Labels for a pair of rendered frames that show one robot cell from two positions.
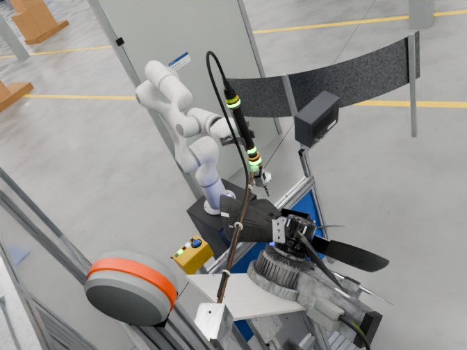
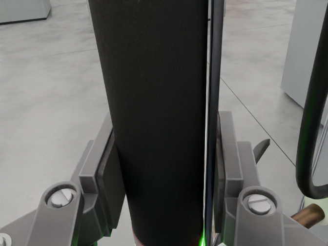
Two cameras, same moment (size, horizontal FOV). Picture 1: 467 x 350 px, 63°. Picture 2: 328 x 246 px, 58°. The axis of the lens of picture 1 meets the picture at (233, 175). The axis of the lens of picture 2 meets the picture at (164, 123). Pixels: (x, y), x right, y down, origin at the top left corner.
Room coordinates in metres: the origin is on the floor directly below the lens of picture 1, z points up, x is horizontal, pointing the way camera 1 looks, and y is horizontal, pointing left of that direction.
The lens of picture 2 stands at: (1.17, -0.04, 1.74)
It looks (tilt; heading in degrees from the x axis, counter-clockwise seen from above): 35 degrees down; 215
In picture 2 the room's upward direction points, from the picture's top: 4 degrees counter-clockwise
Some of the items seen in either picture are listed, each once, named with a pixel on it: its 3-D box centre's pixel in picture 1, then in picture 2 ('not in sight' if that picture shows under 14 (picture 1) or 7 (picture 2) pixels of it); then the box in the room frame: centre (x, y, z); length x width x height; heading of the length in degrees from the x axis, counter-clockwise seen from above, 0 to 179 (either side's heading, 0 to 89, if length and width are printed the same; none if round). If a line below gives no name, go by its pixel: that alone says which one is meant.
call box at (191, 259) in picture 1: (193, 255); not in sight; (1.29, 0.33, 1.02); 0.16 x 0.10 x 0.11; 117
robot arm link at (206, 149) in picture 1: (205, 160); not in sight; (1.67, 0.10, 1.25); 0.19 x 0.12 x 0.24; 109
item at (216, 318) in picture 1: (212, 328); not in sight; (0.55, 0.20, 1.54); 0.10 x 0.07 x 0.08; 152
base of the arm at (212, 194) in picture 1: (214, 192); not in sight; (1.66, 0.13, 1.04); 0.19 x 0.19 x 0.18
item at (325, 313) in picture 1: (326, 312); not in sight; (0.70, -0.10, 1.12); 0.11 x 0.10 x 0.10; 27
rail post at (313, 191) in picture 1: (322, 226); not in sight; (1.66, -0.40, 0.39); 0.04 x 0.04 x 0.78; 27
